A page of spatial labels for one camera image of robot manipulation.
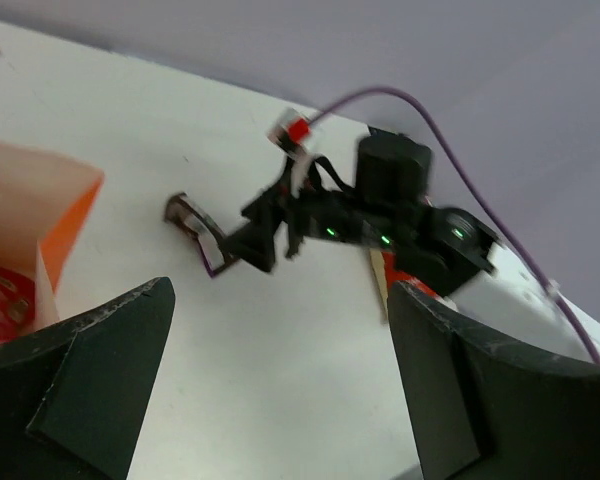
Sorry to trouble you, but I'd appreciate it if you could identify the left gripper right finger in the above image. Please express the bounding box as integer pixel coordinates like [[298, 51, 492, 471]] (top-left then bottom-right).
[[388, 283, 600, 479]]

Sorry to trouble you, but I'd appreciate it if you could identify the large red chip bag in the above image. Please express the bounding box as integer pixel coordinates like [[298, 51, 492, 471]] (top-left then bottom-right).
[[369, 249, 439, 324]]

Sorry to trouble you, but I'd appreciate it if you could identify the orange paper bag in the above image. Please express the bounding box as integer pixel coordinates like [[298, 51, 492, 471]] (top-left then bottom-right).
[[0, 141, 104, 332]]

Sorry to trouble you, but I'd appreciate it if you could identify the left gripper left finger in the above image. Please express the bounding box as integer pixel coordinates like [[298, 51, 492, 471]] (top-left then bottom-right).
[[0, 277, 175, 479]]

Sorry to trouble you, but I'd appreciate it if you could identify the brown white snack wrapper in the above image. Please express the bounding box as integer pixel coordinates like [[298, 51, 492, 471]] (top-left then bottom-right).
[[163, 192, 238, 278]]

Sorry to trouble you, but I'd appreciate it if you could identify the red snack pouch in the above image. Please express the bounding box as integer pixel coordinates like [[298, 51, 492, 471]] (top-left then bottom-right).
[[0, 266, 36, 344]]

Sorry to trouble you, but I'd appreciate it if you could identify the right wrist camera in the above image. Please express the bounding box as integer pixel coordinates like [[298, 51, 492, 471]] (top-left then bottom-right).
[[267, 108, 319, 159]]

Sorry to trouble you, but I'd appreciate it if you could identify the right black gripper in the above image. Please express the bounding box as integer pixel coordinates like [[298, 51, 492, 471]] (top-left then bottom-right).
[[219, 184, 430, 273]]

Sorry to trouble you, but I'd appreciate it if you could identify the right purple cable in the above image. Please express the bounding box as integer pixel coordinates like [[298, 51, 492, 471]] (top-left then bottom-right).
[[307, 87, 600, 366]]

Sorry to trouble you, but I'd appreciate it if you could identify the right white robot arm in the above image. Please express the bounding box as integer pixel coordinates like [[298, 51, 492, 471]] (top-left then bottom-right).
[[220, 133, 600, 360]]

